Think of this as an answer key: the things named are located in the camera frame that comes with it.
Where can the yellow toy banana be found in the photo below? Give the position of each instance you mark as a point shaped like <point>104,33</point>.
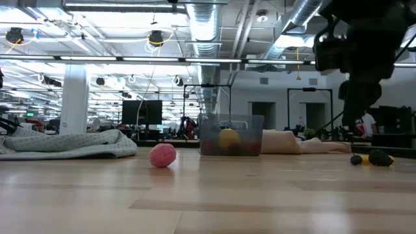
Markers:
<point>365,159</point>

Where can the yellow toy bell pepper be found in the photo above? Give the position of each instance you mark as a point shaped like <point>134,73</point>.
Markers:
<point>229,140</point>

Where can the pink textured toy fruit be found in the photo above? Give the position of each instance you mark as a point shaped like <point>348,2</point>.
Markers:
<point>162,155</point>

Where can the person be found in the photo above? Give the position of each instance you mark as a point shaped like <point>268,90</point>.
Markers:
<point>358,127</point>
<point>370,125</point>

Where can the dark monitor cabinet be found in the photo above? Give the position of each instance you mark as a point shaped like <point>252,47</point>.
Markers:
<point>395,118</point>

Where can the black office desk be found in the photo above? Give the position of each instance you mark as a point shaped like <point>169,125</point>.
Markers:
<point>393,140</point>

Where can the small green desk plant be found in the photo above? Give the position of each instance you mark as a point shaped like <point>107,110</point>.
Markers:
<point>309,133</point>

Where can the small dark toy berry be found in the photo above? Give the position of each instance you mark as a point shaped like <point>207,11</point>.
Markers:
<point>356,159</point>

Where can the dark bumpy toy avocado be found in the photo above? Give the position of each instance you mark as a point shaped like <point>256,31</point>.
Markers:
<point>379,157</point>

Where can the pale pink cloth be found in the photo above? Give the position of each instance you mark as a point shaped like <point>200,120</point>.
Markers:
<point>282,143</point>

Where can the grey translucent plastic bin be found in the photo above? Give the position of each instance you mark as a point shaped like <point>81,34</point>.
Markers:
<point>234,122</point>

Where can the red black background machine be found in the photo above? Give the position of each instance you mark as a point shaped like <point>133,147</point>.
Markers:
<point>188,128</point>

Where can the black computer monitor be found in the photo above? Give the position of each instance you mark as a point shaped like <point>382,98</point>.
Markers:
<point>142,112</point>

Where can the white building pillar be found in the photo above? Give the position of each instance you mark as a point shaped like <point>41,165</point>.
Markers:
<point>74,97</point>

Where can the grey waffle towel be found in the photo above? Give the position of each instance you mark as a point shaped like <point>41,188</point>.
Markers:
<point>65,144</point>

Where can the black metal stand frame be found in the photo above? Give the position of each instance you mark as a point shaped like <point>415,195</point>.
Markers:
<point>308,89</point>
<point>207,85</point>

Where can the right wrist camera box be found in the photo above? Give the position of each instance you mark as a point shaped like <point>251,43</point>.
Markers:
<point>330,52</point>

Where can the black aluminium table frame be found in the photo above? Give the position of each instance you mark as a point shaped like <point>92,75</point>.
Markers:
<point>383,151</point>

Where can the silver slanted air duct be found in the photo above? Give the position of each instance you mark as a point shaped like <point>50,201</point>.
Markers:
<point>302,13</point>

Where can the silver round air duct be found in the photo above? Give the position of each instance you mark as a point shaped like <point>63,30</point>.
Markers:
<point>204,32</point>

